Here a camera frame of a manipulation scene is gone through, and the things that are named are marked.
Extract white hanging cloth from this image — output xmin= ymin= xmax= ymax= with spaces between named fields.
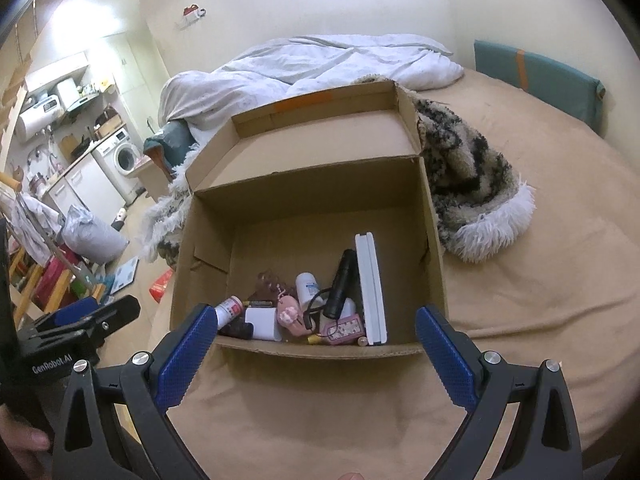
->
xmin=10 ymin=192 xmax=66 ymax=266

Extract brown cardboard box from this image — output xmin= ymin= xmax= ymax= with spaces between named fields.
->
xmin=170 ymin=79 xmax=449 ymax=359

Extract dark brown small bottle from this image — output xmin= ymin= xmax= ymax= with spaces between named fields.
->
xmin=220 ymin=321 xmax=253 ymax=341

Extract white wall cabinets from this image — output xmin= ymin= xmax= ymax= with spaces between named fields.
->
xmin=25 ymin=52 xmax=90 ymax=92

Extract white pill bottle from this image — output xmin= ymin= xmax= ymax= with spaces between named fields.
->
xmin=295 ymin=272 xmax=321 ymax=311

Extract clear brown plastic bottle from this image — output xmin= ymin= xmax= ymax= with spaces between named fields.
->
xmin=257 ymin=270 xmax=286 ymax=306

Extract white range hood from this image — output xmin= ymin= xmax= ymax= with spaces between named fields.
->
xmin=55 ymin=79 xmax=96 ymax=111

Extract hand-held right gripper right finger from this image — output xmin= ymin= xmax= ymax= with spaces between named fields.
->
xmin=415 ymin=304 xmax=583 ymax=480

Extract red packet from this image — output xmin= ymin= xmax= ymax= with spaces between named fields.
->
xmin=149 ymin=269 xmax=175 ymax=303

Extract person's left hand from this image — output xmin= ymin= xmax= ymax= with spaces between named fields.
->
xmin=0 ymin=402 xmax=53 ymax=480

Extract white kitchen base cabinet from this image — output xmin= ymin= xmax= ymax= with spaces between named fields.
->
xmin=47 ymin=152 xmax=121 ymax=221

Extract white air conditioner remote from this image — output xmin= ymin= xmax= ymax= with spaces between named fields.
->
xmin=354 ymin=232 xmax=388 ymax=347

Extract pink toy figure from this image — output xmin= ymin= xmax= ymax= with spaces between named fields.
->
xmin=275 ymin=292 xmax=308 ymax=336

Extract fuzzy patterned blanket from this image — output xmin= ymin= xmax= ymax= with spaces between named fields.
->
xmin=141 ymin=75 xmax=536 ymax=265

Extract black flashlight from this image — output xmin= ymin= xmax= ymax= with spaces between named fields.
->
xmin=322 ymin=248 xmax=358 ymax=319

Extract beige bedside stand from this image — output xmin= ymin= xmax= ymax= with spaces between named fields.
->
xmin=127 ymin=155 xmax=171 ymax=198

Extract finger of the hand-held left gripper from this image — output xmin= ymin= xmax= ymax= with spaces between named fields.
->
xmin=65 ymin=295 xmax=142 ymax=342
xmin=32 ymin=296 xmax=98 ymax=333

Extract bathroom scale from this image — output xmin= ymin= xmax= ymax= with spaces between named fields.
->
xmin=109 ymin=256 xmax=141 ymax=295

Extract white charger adapter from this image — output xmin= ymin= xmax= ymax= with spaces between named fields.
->
xmin=244 ymin=306 xmax=281 ymax=342

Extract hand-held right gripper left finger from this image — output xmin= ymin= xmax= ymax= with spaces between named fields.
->
xmin=50 ymin=302 xmax=218 ymax=480

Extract white duvet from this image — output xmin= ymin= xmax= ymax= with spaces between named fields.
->
xmin=160 ymin=34 xmax=463 ymax=133

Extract pink sanitizer bottle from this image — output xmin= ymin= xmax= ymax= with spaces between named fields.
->
xmin=307 ymin=312 xmax=368 ymax=347

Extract small red label bottle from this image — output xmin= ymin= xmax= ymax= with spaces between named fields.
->
xmin=215 ymin=296 xmax=244 ymax=331

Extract white water heater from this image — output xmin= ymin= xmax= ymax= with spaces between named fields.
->
xmin=12 ymin=105 xmax=56 ymax=143

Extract white washing machine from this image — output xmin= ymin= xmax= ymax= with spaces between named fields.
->
xmin=95 ymin=127 xmax=143 ymax=201

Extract wooden rack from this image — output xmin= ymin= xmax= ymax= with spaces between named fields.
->
xmin=7 ymin=250 xmax=108 ymax=326

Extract teal cushion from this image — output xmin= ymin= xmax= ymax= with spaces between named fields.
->
xmin=474 ymin=39 xmax=606 ymax=136

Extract grey plastic bag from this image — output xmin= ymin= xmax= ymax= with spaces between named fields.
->
xmin=61 ymin=205 xmax=130 ymax=265

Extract tall white wardrobe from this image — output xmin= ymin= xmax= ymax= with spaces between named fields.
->
xmin=107 ymin=30 xmax=171 ymax=126

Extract teal pillow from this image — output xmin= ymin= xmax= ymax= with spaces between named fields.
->
xmin=144 ymin=121 xmax=196 ymax=181

